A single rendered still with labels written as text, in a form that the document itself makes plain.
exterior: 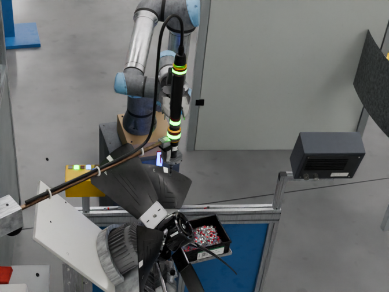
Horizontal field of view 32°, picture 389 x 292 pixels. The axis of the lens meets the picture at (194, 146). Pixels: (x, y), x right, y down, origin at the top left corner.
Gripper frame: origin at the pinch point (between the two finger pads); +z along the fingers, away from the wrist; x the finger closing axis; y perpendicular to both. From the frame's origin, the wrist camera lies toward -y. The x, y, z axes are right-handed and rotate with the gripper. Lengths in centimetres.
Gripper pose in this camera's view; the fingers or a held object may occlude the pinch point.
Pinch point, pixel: (176, 112)
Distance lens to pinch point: 214.7
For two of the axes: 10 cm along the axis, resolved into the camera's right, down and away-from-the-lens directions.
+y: -0.9, 7.7, 6.3
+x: -9.9, 0.0, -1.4
